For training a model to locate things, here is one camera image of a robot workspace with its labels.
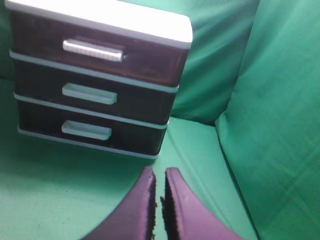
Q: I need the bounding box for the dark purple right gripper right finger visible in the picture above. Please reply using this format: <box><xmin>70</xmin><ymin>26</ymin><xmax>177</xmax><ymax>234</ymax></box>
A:
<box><xmin>161</xmin><ymin>167</ymin><xmax>241</xmax><ymax>240</ymax></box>

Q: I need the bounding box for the green cloth table cover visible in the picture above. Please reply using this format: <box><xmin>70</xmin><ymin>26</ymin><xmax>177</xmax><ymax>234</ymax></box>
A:
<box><xmin>0</xmin><ymin>79</ymin><xmax>258</xmax><ymax>240</ymax></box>

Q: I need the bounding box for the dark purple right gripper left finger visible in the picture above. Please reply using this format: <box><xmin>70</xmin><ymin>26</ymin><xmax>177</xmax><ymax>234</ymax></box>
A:
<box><xmin>84</xmin><ymin>166</ymin><xmax>156</xmax><ymax>240</ymax></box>

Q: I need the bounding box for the green cloth backdrop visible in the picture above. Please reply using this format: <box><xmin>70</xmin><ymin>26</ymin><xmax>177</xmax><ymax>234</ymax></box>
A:
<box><xmin>0</xmin><ymin>0</ymin><xmax>320</xmax><ymax>240</ymax></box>

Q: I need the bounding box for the white plastic drawer cabinet frame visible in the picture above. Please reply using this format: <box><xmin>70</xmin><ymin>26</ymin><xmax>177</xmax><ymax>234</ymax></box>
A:
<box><xmin>4</xmin><ymin>0</ymin><xmax>193</xmax><ymax>159</ymax></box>

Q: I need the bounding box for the translucent purple drawer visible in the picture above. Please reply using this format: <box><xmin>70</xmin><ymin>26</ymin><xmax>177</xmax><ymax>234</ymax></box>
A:
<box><xmin>17</xmin><ymin>101</ymin><xmax>166</xmax><ymax>156</ymax></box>
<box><xmin>10</xmin><ymin>11</ymin><xmax>188</xmax><ymax>87</ymax></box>
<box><xmin>14</xmin><ymin>60</ymin><xmax>176</xmax><ymax>125</ymax></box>

